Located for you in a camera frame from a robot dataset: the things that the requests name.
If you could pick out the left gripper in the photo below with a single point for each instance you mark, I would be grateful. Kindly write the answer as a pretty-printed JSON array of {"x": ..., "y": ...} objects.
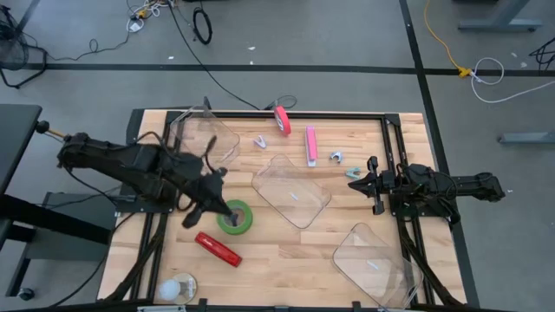
[{"x": 208, "y": 188}]

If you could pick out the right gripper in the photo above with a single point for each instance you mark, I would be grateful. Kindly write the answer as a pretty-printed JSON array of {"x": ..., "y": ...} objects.
[{"x": 390, "y": 182}]

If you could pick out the teal staple remover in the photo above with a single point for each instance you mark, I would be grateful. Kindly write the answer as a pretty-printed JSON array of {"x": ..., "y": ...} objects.
[{"x": 353, "y": 173}]

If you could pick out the red stapler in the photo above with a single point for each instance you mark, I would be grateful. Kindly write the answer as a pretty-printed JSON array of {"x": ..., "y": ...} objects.
[{"x": 217, "y": 249}]

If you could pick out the green tape roll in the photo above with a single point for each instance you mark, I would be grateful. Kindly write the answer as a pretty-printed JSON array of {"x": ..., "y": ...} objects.
[{"x": 243, "y": 225}]

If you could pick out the grey staple remover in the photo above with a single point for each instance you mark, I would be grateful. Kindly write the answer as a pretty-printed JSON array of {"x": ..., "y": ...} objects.
[{"x": 337, "y": 157}]

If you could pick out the pink stapler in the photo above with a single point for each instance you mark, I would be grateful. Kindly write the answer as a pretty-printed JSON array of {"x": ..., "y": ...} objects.
[{"x": 311, "y": 145}]

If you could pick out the pink tape roll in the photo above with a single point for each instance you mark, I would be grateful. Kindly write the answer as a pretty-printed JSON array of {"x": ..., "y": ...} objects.
[{"x": 282, "y": 119}]

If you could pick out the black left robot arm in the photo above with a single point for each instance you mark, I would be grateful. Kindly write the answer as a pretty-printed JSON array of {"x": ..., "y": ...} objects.
[{"x": 130, "y": 162}]

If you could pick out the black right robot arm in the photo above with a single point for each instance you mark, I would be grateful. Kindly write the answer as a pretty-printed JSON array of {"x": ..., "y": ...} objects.
[{"x": 472, "y": 184}]

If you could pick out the clear plastic bin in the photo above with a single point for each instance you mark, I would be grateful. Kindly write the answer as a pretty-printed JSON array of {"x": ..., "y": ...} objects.
[
  {"x": 290, "y": 190},
  {"x": 225, "y": 138},
  {"x": 373, "y": 277}
]

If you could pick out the white light bulb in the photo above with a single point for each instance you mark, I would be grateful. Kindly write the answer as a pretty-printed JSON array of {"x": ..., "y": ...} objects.
[{"x": 169, "y": 290}]

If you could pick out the grey floor foot bar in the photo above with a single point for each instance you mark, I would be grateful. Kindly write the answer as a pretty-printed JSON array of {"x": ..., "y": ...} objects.
[{"x": 529, "y": 138}]

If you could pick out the black round knob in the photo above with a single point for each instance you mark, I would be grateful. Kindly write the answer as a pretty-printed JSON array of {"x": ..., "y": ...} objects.
[{"x": 42, "y": 126}]

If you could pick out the black caster wheel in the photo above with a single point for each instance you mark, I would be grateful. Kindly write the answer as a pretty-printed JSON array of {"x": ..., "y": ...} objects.
[{"x": 26, "y": 294}]

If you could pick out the white power adapter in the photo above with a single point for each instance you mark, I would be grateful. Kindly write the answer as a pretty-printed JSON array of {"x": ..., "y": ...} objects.
[{"x": 135, "y": 27}]

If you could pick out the black desk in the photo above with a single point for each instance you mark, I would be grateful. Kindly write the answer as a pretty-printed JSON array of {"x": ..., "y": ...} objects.
[{"x": 17, "y": 138}]

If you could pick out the grey desk leg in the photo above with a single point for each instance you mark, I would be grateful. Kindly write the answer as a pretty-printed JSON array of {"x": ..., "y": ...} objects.
[{"x": 503, "y": 24}]

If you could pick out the black floor fan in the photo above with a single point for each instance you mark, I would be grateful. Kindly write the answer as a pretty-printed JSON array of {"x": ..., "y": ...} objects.
[{"x": 13, "y": 52}]

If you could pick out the black aluminium table frame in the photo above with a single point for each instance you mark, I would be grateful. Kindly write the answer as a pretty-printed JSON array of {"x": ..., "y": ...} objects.
[{"x": 325, "y": 115}]

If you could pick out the silver bracket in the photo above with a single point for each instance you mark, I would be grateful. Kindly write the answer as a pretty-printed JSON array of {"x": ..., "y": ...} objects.
[{"x": 160, "y": 309}]

